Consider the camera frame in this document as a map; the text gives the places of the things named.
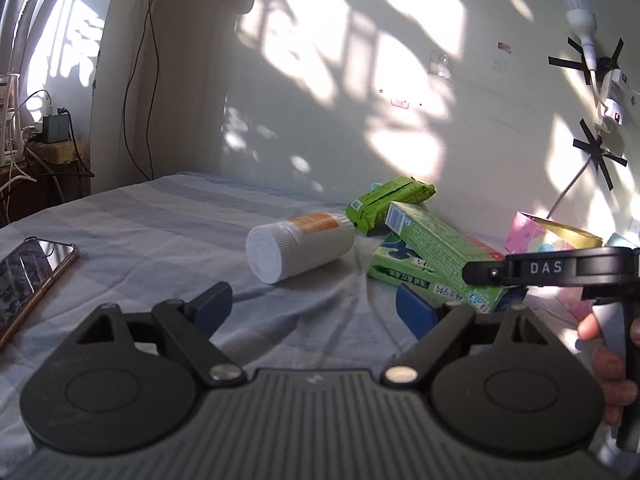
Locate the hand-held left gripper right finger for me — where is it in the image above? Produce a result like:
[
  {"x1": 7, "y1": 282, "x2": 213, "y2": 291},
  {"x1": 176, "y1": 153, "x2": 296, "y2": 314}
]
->
[{"x1": 382, "y1": 282, "x2": 556, "y2": 388}]

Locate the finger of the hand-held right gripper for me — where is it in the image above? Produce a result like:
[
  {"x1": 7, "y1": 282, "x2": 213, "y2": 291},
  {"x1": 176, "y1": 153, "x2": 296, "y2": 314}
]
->
[{"x1": 461, "y1": 255, "x2": 508, "y2": 288}]

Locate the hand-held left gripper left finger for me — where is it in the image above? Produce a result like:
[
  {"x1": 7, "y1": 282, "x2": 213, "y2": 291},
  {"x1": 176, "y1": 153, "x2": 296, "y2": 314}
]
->
[{"x1": 75, "y1": 281, "x2": 247, "y2": 388}]

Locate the red box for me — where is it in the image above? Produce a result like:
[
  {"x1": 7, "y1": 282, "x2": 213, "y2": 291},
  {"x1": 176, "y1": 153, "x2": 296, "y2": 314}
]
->
[{"x1": 467, "y1": 236, "x2": 507, "y2": 262}]

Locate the teal pouch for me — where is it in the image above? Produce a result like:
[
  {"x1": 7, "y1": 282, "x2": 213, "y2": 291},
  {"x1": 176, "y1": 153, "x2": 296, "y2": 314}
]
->
[{"x1": 606, "y1": 231, "x2": 640, "y2": 250}]

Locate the long green carton box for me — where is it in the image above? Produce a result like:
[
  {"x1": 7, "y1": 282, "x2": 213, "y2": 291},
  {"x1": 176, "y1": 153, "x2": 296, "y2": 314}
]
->
[{"x1": 384, "y1": 201, "x2": 528, "y2": 314}]

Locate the green patterned packet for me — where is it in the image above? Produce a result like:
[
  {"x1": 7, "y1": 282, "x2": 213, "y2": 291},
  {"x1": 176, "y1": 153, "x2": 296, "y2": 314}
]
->
[{"x1": 367, "y1": 233, "x2": 451, "y2": 292}]

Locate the pink tin box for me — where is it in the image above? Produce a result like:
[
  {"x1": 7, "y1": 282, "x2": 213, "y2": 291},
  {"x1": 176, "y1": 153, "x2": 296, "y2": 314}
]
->
[{"x1": 504, "y1": 211, "x2": 604, "y2": 311}]

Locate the white pill bottle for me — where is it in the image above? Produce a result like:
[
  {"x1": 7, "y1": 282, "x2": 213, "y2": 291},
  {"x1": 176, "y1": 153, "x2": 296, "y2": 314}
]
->
[{"x1": 246, "y1": 212, "x2": 357, "y2": 284}]

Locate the green tissue packet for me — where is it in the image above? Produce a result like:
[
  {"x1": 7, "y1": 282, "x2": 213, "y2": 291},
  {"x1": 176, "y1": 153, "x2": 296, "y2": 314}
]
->
[{"x1": 346, "y1": 175, "x2": 436, "y2": 236}]

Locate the person's right hand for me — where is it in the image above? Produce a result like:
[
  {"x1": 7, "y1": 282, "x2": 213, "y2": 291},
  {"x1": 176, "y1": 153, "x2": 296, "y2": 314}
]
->
[{"x1": 576, "y1": 311, "x2": 640, "y2": 427}]

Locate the striped bed sheet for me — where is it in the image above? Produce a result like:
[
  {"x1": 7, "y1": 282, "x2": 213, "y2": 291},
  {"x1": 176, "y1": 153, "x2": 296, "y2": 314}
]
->
[{"x1": 0, "y1": 172, "x2": 640, "y2": 480}]

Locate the black tape cross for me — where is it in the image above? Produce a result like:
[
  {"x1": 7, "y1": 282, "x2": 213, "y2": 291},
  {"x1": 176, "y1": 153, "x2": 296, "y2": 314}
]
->
[
  {"x1": 572, "y1": 117, "x2": 629, "y2": 191},
  {"x1": 547, "y1": 36, "x2": 626, "y2": 87}
]

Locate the white power strip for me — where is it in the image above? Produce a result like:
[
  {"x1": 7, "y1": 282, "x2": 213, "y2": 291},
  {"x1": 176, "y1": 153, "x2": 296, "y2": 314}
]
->
[{"x1": 597, "y1": 66, "x2": 627, "y2": 127}]

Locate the smartphone with gold case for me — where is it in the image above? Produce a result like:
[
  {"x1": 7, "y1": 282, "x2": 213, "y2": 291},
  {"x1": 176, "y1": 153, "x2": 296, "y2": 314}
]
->
[{"x1": 0, "y1": 238, "x2": 80, "y2": 351}]

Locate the yellow box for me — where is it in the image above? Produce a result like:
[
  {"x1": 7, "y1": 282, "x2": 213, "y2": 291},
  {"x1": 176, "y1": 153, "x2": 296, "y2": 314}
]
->
[{"x1": 29, "y1": 139, "x2": 86, "y2": 164}]

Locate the black charger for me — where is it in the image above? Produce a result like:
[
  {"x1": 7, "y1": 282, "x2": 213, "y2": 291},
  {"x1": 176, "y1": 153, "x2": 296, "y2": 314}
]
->
[{"x1": 42, "y1": 114, "x2": 71, "y2": 144}]

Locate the white light bulb lamp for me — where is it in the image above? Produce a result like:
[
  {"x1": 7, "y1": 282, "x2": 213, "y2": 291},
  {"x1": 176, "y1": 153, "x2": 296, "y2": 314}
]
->
[{"x1": 563, "y1": 0, "x2": 610, "y2": 111}]

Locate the curtain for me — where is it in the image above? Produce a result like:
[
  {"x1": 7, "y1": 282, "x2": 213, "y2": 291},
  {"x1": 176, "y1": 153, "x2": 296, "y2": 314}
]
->
[{"x1": 0, "y1": 0, "x2": 63, "y2": 78}]

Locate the white power cable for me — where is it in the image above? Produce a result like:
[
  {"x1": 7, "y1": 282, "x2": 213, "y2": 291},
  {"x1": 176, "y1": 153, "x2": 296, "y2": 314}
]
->
[{"x1": 549, "y1": 164, "x2": 589, "y2": 219}]

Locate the clear wall hook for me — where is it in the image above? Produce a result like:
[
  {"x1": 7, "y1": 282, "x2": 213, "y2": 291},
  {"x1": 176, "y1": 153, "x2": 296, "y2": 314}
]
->
[{"x1": 428, "y1": 49, "x2": 455, "y2": 84}]

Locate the black wall cable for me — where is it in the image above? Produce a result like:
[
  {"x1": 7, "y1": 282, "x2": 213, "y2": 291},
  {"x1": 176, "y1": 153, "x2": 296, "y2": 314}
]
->
[{"x1": 124, "y1": 0, "x2": 157, "y2": 182}]

